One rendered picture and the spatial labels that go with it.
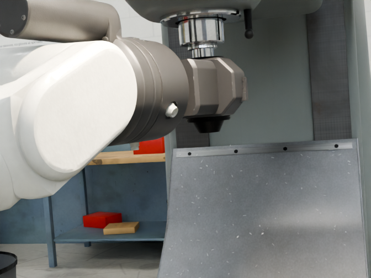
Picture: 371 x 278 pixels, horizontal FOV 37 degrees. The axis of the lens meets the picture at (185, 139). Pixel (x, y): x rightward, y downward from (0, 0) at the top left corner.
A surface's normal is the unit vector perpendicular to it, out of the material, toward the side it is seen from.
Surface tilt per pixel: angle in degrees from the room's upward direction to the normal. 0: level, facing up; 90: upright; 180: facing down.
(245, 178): 64
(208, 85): 90
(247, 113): 90
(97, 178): 90
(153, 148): 90
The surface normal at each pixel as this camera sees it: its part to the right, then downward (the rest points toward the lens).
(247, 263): -0.26, -0.65
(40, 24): 0.75, 0.52
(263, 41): -0.27, 0.07
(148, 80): 0.84, -0.17
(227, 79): -0.51, 0.08
